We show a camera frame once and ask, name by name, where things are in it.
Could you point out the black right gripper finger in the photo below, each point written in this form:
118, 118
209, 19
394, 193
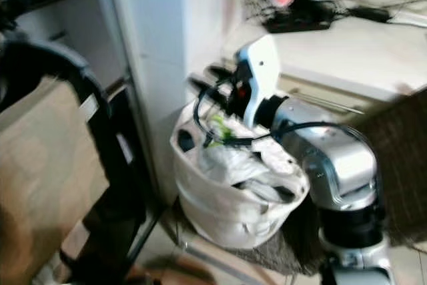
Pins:
207, 86
225, 73

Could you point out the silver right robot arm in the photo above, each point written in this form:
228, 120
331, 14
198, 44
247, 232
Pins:
340, 158

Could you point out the white clothes pile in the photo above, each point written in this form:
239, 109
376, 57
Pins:
240, 165

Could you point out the white garment with green print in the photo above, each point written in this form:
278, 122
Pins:
219, 130

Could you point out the flat black electronics box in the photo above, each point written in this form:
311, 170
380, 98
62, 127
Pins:
299, 25

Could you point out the white fabric laundry basket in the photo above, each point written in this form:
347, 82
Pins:
223, 221

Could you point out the black curved rim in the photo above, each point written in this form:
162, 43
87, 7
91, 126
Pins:
67, 55

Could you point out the black power adapter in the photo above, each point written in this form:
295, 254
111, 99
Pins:
370, 13

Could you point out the brown cardboard box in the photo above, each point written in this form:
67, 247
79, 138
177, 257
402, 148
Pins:
50, 178

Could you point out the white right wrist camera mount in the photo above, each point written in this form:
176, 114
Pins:
265, 65

